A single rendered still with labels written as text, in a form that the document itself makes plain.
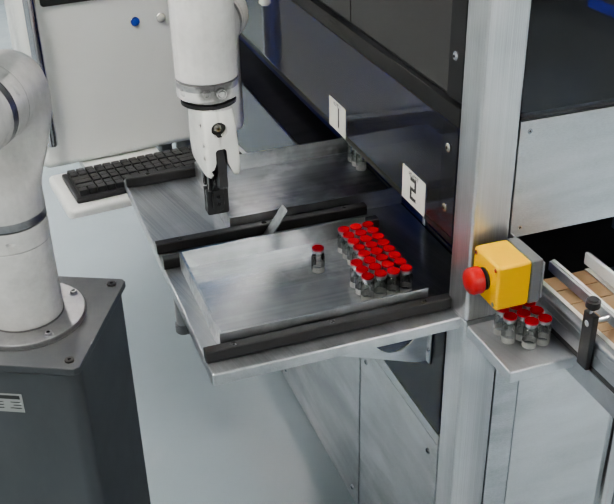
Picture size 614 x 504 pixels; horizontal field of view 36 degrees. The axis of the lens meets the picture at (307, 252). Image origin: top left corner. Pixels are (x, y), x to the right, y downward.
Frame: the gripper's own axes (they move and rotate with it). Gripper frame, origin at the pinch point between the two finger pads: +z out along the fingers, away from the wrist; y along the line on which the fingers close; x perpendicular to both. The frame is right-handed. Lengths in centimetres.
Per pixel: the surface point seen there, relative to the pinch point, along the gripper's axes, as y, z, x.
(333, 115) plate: 43, 9, -35
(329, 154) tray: 54, 22, -38
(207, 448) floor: 72, 110, -9
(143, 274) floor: 166, 110, -11
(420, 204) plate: 4.2, 9.7, -34.6
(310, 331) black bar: -8.0, 20.7, -11.0
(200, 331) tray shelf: 0.6, 22.4, 4.0
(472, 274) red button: -18.6, 9.3, -31.7
